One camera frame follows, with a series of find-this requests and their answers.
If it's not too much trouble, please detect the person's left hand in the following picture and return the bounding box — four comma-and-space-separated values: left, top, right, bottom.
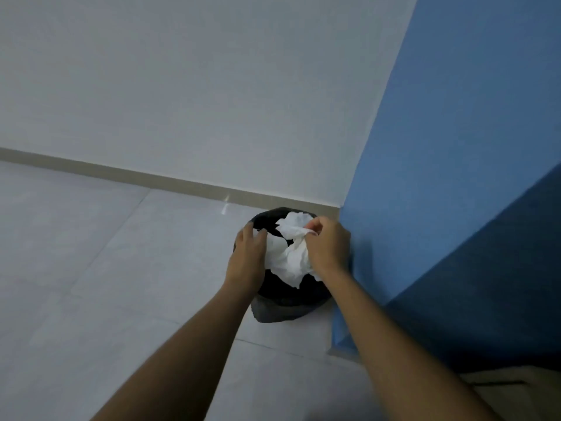
223, 222, 268, 294

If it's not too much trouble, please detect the person's left forearm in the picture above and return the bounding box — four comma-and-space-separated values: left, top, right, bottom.
89, 280, 259, 421

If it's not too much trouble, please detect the white tissue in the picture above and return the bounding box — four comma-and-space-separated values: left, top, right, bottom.
262, 210, 324, 289

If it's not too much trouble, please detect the person's right forearm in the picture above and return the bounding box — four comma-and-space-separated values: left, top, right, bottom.
322, 269, 500, 421

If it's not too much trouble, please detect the person's right hand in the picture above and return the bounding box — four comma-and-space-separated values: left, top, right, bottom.
303, 216, 352, 281

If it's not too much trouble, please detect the black lined trash bin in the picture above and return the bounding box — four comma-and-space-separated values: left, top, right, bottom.
232, 207, 348, 324

